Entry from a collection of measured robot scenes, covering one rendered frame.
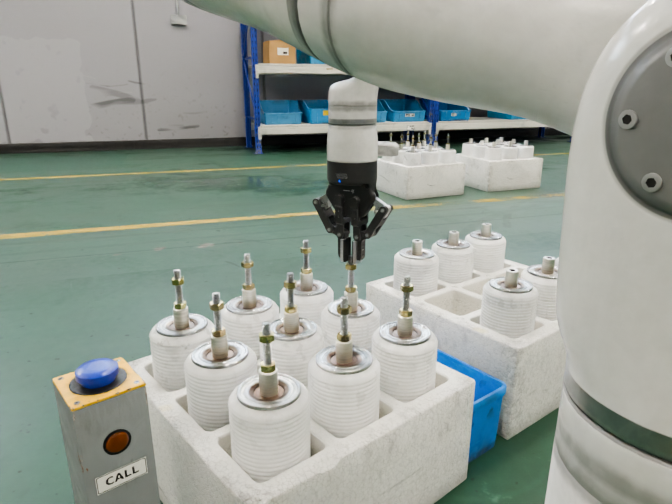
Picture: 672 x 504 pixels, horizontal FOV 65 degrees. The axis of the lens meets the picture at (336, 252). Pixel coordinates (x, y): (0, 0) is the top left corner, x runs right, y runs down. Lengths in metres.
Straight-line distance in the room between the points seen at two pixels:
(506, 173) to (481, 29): 3.03
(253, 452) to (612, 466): 0.46
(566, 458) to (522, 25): 0.20
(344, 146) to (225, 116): 4.95
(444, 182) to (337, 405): 2.44
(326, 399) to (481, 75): 0.49
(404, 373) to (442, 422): 0.09
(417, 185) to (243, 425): 2.42
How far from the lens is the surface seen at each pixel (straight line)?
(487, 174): 3.24
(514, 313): 0.97
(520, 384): 0.98
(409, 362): 0.75
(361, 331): 0.83
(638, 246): 0.20
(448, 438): 0.83
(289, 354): 0.75
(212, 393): 0.71
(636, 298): 0.21
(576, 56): 0.28
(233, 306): 0.87
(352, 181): 0.76
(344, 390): 0.67
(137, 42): 5.65
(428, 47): 0.29
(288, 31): 0.36
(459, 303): 1.16
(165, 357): 0.81
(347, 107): 0.75
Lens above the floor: 0.60
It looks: 18 degrees down
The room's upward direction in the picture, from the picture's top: straight up
